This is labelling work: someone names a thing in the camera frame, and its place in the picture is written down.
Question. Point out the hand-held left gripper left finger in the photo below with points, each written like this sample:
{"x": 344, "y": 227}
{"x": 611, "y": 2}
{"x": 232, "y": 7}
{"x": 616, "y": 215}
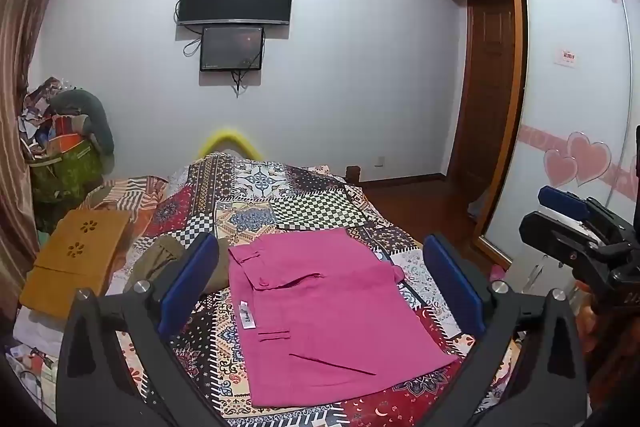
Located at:
{"x": 192, "y": 279}

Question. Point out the striped orange cloth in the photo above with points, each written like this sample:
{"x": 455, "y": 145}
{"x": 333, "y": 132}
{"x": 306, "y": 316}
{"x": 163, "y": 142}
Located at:
{"x": 135, "y": 202}

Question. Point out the patchwork printed blanket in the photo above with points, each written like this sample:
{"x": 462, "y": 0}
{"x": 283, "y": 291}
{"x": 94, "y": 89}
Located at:
{"x": 280, "y": 202}

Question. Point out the olive green pants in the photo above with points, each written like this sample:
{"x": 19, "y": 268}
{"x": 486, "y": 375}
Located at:
{"x": 150, "y": 264}

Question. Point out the person's right hand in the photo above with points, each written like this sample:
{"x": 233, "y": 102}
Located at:
{"x": 585, "y": 309}

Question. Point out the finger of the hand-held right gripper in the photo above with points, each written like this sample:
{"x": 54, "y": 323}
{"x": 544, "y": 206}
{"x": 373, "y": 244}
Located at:
{"x": 547, "y": 234}
{"x": 565, "y": 202}

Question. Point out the wooden lap table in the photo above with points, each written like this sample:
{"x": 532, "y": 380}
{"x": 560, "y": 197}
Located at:
{"x": 70, "y": 267}

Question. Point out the pink pants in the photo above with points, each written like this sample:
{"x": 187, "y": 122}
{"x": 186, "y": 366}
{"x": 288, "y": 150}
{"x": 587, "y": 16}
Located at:
{"x": 325, "y": 307}

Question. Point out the grey green stuffed cushion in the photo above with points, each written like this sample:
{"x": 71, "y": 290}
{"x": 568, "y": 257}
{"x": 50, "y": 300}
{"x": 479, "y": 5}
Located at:
{"x": 95, "y": 117}

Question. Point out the dark wooden bed post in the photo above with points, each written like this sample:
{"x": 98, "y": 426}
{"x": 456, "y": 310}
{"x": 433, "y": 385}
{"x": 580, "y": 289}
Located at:
{"x": 353, "y": 173}

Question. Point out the white folded cloth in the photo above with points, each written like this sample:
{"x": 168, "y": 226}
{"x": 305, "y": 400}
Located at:
{"x": 35, "y": 329}

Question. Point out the pile of colourful clutter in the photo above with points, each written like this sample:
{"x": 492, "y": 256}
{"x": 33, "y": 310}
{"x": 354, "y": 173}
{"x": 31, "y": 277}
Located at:
{"x": 37, "y": 117}

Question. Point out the white label sticker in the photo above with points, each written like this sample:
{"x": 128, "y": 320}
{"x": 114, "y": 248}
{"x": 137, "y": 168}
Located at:
{"x": 566, "y": 57}

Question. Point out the brown striped curtain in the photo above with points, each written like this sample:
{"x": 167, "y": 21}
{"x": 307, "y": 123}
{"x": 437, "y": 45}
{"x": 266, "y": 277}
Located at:
{"x": 20, "y": 57}

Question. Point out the small black wall monitor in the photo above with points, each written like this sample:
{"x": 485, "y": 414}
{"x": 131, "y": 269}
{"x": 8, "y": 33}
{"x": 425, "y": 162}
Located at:
{"x": 231, "y": 49}

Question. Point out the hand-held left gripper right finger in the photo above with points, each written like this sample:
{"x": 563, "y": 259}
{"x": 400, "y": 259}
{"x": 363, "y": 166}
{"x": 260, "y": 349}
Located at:
{"x": 452, "y": 282}

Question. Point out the green fabric bag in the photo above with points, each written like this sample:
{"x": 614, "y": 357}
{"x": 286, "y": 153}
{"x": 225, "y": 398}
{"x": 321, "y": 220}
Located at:
{"x": 65, "y": 172}

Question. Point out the white wall socket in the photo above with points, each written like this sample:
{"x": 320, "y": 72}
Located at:
{"x": 380, "y": 161}

